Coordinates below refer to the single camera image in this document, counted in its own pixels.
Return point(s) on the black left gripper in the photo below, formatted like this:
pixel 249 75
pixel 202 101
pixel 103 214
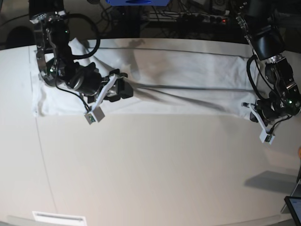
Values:
pixel 271 111

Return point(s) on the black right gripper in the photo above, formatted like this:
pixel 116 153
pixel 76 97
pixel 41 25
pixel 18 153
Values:
pixel 89 82

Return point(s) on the white T-shirt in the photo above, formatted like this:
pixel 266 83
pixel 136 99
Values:
pixel 177 76

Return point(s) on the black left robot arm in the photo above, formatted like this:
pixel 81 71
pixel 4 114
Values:
pixel 259 23

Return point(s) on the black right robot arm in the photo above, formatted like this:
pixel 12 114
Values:
pixel 58 65

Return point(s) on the grey tablet stand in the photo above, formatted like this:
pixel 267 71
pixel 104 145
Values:
pixel 295 193

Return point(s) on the blue plastic box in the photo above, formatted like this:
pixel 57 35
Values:
pixel 138 2

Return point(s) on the black tablet screen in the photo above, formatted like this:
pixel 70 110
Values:
pixel 294 206

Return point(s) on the black power strip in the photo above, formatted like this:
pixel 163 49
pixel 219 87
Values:
pixel 194 17

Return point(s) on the white label strip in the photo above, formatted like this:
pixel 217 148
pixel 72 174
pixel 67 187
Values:
pixel 60 219

